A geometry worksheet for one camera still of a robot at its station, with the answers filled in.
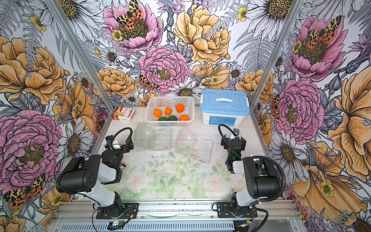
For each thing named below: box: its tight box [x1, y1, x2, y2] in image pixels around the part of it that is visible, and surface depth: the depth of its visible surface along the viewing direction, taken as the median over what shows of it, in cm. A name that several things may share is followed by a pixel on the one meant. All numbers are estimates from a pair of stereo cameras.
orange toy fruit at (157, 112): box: [153, 108, 163, 118], surface depth 114 cm
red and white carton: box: [111, 106, 136, 122], surface depth 114 cm
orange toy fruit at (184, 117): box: [179, 114, 190, 121], surface depth 109 cm
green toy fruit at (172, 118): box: [167, 115, 178, 121], surface depth 111 cm
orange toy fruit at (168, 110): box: [164, 106, 173, 116], surface depth 115 cm
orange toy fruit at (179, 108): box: [175, 103, 186, 114], surface depth 119 cm
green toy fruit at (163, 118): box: [157, 116, 169, 121], surface depth 110 cm
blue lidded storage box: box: [199, 88, 251, 127], surface depth 104 cm
